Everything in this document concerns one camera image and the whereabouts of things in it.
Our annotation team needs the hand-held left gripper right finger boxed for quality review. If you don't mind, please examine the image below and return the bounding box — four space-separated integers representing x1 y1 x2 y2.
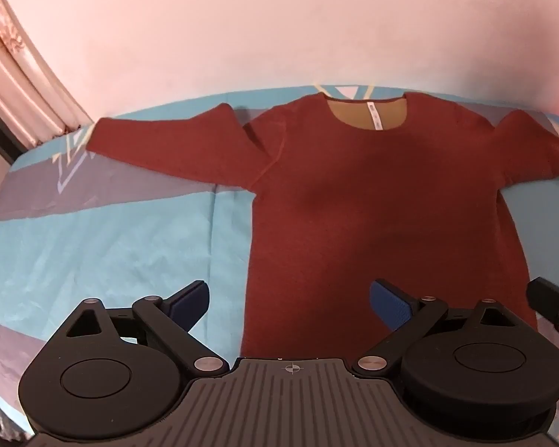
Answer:
354 279 533 376

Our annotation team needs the dark red sweater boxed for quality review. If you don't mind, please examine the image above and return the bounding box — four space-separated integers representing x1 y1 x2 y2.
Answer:
86 92 559 360

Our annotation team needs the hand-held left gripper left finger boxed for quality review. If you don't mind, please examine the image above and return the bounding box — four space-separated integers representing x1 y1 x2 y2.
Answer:
65 280 230 374

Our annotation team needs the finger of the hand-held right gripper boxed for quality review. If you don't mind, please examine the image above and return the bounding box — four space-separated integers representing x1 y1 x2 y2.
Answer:
526 277 559 343

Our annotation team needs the pink patterned curtain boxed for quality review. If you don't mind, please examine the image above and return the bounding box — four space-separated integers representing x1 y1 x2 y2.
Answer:
0 0 95 150

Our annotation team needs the blue grey patterned bed sheet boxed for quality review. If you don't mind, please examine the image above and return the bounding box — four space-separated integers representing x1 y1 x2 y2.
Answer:
0 84 559 444

